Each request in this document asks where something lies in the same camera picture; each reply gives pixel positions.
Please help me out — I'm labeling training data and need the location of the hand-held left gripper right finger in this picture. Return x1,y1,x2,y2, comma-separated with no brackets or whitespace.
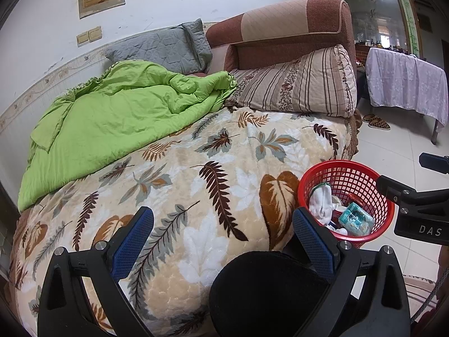
292,207,412,337

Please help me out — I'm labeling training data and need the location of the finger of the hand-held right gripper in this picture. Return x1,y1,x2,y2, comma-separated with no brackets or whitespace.
376,174,449,215
419,152,449,175

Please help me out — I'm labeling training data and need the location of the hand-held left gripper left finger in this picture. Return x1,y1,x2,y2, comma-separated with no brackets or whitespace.
37,206,155,337

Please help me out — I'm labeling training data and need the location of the white sock green cuff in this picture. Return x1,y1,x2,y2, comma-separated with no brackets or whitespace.
309,183,334,226

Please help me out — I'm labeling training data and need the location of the red plastic basket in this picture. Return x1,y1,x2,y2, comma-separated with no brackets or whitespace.
297,160,396,250

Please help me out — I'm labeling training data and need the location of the teal tissue pack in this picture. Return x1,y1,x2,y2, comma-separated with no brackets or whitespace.
337,204,376,234

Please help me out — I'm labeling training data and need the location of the white paper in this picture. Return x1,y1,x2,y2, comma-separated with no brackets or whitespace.
331,195,351,212

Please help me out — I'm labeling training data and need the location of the person's right forearm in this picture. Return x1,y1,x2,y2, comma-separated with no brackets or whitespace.
437,244,449,285

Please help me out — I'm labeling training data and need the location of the brown patterned floor mat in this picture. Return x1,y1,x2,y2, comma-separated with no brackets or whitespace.
400,274,439,324

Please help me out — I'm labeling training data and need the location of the floral lilac tablecloth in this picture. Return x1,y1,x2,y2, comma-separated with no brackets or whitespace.
366,47,449,129

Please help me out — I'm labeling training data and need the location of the leaf printed blanket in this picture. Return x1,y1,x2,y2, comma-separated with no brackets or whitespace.
7,107,362,337

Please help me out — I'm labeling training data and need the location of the dark wooden cabinet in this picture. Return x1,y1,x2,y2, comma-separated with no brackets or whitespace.
354,40,372,101

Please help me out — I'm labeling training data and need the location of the green quilt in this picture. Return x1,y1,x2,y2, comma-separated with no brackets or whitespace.
17,60,238,211

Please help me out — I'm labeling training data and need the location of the striped brown pillow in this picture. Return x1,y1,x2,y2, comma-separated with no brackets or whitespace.
224,44,358,118

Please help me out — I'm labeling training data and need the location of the green framed glass partition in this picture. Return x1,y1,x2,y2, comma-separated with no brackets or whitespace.
314,0,421,55

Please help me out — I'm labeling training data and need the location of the grey quilted pillow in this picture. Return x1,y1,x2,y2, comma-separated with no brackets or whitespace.
104,18,213,77

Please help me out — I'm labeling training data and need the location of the brown padded headboard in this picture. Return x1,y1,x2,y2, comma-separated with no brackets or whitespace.
205,0,358,78

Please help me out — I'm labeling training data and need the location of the grey braided cord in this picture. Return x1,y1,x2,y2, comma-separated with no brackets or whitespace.
410,270,449,324

